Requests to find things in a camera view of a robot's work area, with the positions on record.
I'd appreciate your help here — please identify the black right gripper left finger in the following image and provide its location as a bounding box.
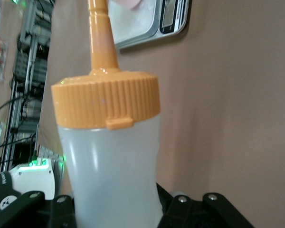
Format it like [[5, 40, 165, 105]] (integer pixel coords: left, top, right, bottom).
[[0, 191, 76, 228]]

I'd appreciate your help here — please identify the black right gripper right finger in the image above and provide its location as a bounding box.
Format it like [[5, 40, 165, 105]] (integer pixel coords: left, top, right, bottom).
[[156, 182, 255, 228]]

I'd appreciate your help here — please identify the orange-capped squeeze bottle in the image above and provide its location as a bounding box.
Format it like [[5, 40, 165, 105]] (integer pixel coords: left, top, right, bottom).
[[50, 0, 165, 228]]

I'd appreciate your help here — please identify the metal equipment rack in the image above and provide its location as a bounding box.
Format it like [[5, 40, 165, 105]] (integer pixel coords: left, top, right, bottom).
[[0, 0, 55, 171]]

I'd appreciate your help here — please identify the silver digital kitchen scale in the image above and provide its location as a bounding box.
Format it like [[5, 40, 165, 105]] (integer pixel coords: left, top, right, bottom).
[[107, 0, 190, 51]]

